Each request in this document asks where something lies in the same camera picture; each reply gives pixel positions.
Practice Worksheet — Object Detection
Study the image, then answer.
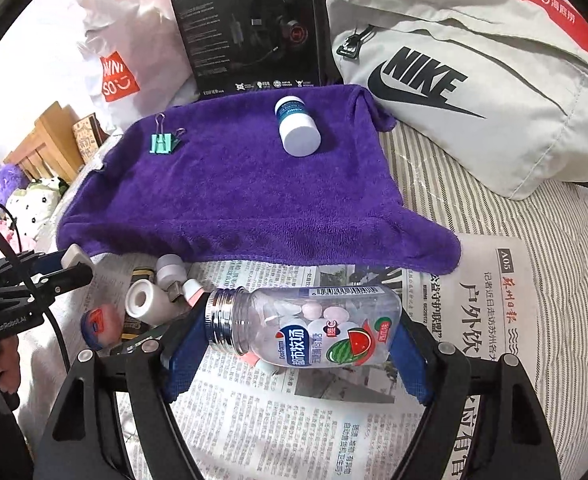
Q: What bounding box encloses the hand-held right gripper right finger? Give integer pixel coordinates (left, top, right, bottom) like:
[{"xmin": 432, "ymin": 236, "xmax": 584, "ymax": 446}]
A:
[{"xmin": 389, "ymin": 310, "xmax": 565, "ymax": 480}]

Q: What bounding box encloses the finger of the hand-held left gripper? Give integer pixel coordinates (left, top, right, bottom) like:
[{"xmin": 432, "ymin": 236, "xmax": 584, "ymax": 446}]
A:
[
  {"xmin": 32, "ymin": 266, "xmax": 94, "ymax": 306},
  {"xmin": 11, "ymin": 251, "xmax": 68, "ymax": 276}
]

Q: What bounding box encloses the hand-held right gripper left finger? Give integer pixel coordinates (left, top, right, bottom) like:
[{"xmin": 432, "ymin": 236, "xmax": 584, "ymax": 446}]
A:
[{"xmin": 32, "ymin": 292, "xmax": 215, "ymax": 480}]

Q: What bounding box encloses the white charger plug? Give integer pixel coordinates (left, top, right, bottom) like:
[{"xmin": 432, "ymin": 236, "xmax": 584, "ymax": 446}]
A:
[{"xmin": 61, "ymin": 244, "xmax": 93, "ymax": 271}]

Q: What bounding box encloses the red blue round case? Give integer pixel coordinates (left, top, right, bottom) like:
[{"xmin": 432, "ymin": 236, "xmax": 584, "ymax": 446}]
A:
[{"xmin": 84, "ymin": 305, "xmax": 124, "ymax": 351}]

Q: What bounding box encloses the white tape roll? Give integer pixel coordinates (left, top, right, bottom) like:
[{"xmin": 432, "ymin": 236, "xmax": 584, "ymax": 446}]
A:
[{"xmin": 125, "ymin": 279, "xmax": 175, "ymax": 326}]

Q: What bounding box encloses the brown chocolate bar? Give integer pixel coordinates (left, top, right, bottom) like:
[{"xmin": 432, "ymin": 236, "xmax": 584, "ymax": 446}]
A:
[{"xmin": 120, "ymin": 266, "xmax": 155, "ymax": 345}]

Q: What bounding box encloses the white usb light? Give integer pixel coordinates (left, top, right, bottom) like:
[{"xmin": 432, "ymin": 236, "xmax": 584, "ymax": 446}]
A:
[{"xmin": 155, "ymin": 254, "xmax": 187, "ymax": 301}]

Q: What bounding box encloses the clear candy bottle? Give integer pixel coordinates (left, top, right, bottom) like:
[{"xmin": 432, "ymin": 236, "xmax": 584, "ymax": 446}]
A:
[{"xmin": 204, "ymin": 285, "xmax": 405, "ymax": 368}]

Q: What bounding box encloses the white black-dotted plush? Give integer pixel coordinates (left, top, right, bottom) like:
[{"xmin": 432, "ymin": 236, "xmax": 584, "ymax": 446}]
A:
[{"xmin": 6, "ymin": 185, "xmax": 57, "ymax": 241}]

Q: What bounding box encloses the purple plush toy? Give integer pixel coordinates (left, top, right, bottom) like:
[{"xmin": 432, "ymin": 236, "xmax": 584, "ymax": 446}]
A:
[{"xmin": 0, "ymin": 162, "xmax": 24, "ymax": 196}]

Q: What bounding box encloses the wooden headboard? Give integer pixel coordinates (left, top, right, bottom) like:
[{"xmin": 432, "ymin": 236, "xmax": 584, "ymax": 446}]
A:
[{"xmin": 8, "ymin": 101, "xmax": 87, "ymax": 183}]

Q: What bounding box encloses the newspaper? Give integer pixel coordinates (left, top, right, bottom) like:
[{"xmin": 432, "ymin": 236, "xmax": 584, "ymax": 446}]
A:
[{"xmin": 166, "ymin": 245, "xmax": 570, "ymax": 480}]

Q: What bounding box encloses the patterned notebook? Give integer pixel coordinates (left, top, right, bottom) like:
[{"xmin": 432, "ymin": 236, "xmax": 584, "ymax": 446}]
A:
[{"xmin": 72, "ymin": 112, "xmax": 107, "ymax": 163}]

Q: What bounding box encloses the purple towel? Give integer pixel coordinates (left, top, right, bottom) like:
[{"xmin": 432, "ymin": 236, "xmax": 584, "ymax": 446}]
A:
[{"xmin": 56, "ymin": 82, "xmax": 462, "ymax": 278}]

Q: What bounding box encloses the green binder clip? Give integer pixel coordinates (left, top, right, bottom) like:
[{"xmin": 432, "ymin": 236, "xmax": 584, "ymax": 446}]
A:
[{"xmin": 149, "ymin": 114, "xmax": 185, "ymax": 156}]

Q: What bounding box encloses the white plastic shopping bag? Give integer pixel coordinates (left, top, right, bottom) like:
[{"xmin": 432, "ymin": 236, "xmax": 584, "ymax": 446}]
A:
[{"xmin": 71, "ymin": 0, "xmax": 197, "ymax": 133}]

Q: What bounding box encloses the white pill bottle blue label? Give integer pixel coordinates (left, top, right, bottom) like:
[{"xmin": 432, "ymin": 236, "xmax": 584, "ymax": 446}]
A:
[{"xmin": 274, "ymin": 95, "xmax": 321, "ymax": 157}]

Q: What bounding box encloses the grey waist bag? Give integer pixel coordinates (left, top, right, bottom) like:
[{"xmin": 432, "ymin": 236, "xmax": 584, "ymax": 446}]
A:
[{"xmin": 324, "ymin": 0, "xmax": 588, "ymax": 201}]

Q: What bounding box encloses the black headphone box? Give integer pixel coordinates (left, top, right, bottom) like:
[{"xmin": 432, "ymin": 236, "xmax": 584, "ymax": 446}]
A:
[{"xmin": 166, "ymin": 0, "xmax": 325, "ymax": 95}]

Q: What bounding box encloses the red paper bag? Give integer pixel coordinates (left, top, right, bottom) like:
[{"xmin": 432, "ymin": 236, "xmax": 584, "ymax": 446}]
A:
[{"xmin": 471, "ymin": 0, "xmax": 588, "ymax": 58}]

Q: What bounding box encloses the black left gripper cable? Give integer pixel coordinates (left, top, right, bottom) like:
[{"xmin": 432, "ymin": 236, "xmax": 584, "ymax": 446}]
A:
[{"xmin": 0, "ymin": 201, "xmax": 72, "ymax": 376}]

